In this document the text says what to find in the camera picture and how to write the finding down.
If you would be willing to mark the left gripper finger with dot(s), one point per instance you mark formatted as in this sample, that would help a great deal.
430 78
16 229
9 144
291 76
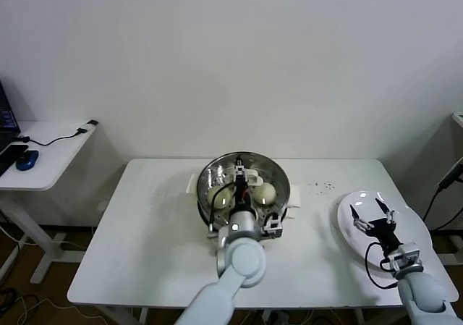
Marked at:
240 167

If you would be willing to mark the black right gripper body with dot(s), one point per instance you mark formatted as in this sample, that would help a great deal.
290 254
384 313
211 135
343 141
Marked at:
383 231

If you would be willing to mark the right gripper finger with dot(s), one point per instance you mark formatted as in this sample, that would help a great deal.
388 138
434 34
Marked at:
387 216
361 224

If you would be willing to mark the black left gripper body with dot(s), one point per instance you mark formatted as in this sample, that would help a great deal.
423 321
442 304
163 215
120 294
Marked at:
240 194

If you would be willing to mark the white steamed baozi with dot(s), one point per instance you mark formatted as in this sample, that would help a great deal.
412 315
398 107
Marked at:
264 194
218 196

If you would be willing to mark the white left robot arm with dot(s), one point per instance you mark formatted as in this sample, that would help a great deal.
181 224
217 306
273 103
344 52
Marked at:
242 263

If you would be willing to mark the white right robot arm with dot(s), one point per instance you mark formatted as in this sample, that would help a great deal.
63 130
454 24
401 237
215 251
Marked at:
423 296

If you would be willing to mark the white round plate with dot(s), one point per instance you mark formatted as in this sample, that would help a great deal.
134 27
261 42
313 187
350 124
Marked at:
347 238

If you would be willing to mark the scattered dark crumbs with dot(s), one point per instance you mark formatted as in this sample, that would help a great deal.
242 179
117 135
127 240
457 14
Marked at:
322 186

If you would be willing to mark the white side desk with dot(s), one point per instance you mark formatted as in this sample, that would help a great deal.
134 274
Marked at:
54 158

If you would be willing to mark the blue computer mouse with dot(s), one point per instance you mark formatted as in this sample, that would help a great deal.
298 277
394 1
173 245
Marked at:
27 159

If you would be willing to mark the dark laptop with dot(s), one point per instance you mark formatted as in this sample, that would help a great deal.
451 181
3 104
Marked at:
7 122

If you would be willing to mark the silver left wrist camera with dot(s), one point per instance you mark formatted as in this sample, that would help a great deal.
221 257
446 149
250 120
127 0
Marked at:
273 225

